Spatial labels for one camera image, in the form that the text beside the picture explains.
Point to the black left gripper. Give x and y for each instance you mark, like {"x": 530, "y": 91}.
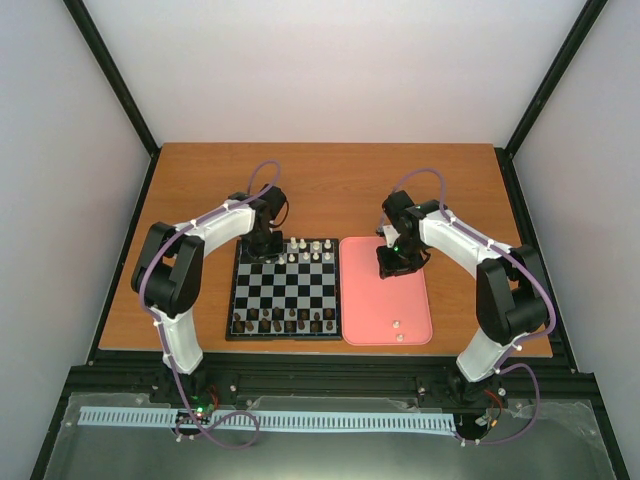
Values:
{"x": 276, "y": 250}

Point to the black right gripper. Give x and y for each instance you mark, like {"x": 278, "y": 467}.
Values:
{"x": 390, "y": 268}

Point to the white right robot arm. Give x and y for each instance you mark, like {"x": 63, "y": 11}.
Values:
{"x": 512, "y": 301}

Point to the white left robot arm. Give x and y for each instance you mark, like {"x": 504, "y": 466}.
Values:
{"x": 168, "y": 274}

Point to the pink plastic tray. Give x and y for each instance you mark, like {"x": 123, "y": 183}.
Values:
{"x": 370, "y": 305}

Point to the black and white chessboard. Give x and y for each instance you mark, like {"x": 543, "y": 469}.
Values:
{"x": 311, "y": 285}

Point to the black aluminium frame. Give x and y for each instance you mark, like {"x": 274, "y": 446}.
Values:
{"x": 323, "y": 375}

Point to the light blue cable duct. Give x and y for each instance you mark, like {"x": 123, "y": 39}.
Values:
{"x": 273, "y": 421}

